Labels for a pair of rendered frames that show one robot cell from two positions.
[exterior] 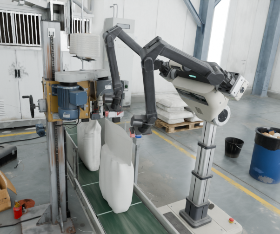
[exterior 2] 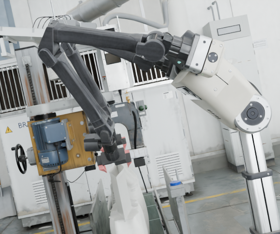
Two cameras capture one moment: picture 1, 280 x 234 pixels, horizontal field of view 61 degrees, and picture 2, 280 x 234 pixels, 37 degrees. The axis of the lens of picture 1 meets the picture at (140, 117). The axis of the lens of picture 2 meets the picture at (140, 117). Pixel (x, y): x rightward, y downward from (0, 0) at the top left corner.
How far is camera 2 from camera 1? 1.02 m
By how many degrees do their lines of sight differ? 31
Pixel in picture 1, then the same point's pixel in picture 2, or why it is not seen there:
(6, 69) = not seen: hidden behind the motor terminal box
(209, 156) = (261, 192)
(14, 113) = (81, 193)
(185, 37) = not seen: outside the picture
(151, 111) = (96, 123)
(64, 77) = (32, 109)
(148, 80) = (65, 78)
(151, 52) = (43, 41)
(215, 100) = (202, 87)
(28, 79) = not seen: hidden behind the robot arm
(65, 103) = (41, 143)
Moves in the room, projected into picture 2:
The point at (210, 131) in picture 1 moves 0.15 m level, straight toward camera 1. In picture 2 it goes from (249, 146) to (229, 155)
